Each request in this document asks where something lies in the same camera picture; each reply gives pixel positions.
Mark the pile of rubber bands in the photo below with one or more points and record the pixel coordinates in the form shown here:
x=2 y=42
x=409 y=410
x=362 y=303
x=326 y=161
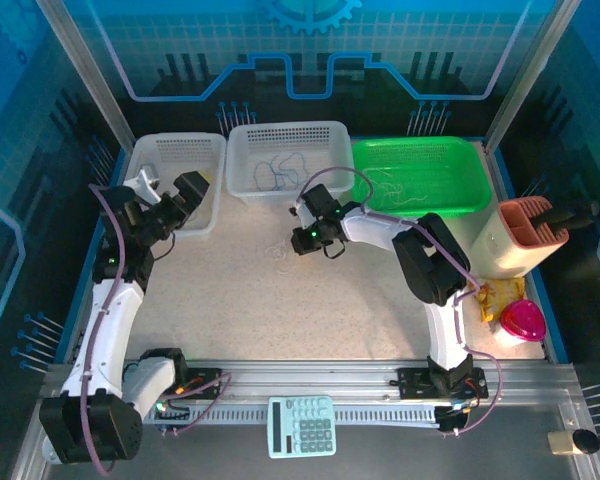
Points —
x=275 y=252

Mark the white perforated plastic basket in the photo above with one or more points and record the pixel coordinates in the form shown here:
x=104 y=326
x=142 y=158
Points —
x=180 y=150
x=325 y=150

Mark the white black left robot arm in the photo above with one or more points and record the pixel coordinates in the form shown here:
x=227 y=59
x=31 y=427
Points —
x=110 y=325

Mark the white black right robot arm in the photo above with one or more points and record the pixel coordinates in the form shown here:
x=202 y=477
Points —
x=430 y=260

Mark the green perforated plastic basket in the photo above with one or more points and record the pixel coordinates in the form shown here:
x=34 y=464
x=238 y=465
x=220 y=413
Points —
x=430 y=155

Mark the beige terracotta utensil holder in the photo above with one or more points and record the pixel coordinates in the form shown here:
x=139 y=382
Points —
x=500 y=250

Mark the light blue calculator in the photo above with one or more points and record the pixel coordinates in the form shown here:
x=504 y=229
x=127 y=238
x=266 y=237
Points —
x=302 y=427

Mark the yellow snack bag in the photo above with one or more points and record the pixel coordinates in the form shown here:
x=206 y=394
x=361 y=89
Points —
x=505 y=290

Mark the white cup with pink lid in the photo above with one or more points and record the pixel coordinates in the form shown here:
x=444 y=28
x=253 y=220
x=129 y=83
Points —
x=522 y=320

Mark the beige roll with black cap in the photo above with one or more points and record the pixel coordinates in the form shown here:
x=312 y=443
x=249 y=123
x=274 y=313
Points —
x=560 y=442

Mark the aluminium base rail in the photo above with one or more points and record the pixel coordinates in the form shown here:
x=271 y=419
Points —
x=305 y=372

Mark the aluminium frame post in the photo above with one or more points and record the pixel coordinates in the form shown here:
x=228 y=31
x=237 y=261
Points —
x=527 y=70
x=83 y=65

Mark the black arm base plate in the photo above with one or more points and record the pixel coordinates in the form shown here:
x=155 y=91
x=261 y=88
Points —
x=207 y=382
x=412 y=382

